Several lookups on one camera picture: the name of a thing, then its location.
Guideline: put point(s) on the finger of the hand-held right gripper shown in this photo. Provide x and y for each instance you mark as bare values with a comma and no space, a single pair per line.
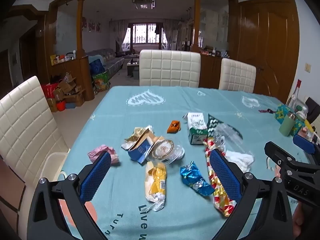
305,143
287,161

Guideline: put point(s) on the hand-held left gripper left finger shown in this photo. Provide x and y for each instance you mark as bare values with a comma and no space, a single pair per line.
96,177

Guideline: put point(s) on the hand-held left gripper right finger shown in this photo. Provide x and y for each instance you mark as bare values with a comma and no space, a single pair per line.
225,177

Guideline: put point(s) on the red and gold striped wrapper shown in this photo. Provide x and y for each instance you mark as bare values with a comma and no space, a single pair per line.
220,197

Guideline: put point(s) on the white tissue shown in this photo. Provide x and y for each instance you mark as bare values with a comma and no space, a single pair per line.
240,160

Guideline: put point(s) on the pink wrapper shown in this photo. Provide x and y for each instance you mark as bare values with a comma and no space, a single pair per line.
96,152

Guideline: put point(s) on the blue foil wrapper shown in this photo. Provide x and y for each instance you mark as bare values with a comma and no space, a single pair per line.
195,178

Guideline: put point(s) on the stack of clear plastic cups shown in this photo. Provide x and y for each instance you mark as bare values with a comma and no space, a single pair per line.
230,135

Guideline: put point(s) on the blue and white paper box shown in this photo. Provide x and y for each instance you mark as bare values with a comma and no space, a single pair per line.
140,150

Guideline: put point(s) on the yellow and white wrapper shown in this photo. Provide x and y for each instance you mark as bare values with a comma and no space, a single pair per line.
156,180

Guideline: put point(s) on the round gold-rimmed foil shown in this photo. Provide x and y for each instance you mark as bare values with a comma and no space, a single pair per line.
162,149

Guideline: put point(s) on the person's right hand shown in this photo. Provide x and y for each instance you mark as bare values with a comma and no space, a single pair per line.
300,220

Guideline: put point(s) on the green cup with metal lid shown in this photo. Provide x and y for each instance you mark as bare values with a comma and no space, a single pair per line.
287,126

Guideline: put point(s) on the teal and yellow beaded box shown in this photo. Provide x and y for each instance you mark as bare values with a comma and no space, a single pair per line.
282,112

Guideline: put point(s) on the glass bottle with red cap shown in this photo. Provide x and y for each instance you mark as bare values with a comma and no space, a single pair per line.
295,95

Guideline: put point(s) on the pink and black hair clip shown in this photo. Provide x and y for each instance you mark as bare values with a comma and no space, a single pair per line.
266,110

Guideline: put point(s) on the round clear plastic lid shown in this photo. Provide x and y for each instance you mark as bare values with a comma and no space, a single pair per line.
178,152

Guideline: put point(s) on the green and white carton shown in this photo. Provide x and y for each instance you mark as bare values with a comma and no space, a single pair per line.
197,130

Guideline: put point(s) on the gold and white crumpled wrapper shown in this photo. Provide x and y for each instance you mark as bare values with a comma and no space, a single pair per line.
136,136

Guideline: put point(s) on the orange crumpled wrapper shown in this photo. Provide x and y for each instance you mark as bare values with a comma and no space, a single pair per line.
173,127

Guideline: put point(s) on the red bucket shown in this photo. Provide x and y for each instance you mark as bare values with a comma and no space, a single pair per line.
60,105

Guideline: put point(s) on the teal printed tablecloth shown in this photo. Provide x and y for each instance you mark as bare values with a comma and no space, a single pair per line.
155,115

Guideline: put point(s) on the white quilted chair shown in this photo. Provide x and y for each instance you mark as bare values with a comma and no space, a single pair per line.
25,125
170,67
237,76

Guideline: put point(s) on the pile of cardboard boxes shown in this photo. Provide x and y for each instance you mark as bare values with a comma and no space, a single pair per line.
67,90

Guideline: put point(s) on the colourful green bag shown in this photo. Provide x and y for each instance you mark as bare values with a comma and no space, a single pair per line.
101,81

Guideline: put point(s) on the brown wooden door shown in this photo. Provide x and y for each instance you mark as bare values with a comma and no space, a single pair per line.
270,47

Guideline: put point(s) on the wooden sideboard cabinet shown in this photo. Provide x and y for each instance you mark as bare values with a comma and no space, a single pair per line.
212,70

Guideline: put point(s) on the blue bag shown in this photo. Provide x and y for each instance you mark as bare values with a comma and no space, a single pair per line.
97,66

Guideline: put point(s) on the wooden partition cabinet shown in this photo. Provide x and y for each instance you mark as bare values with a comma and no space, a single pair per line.
72,67

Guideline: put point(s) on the coffee table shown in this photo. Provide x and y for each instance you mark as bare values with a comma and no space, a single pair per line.
133,66

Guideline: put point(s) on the grey sofa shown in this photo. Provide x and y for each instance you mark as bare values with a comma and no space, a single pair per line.
112,60

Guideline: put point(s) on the patterned curtain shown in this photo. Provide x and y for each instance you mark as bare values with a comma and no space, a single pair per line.
118,33
170,33

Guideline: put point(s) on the barred window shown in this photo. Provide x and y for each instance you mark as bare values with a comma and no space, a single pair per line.
145,33

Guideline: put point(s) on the ceiling lamp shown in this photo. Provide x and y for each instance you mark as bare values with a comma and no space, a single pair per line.
143,4

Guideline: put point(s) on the wall light switch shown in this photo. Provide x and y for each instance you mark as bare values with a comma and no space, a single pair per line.
308,67

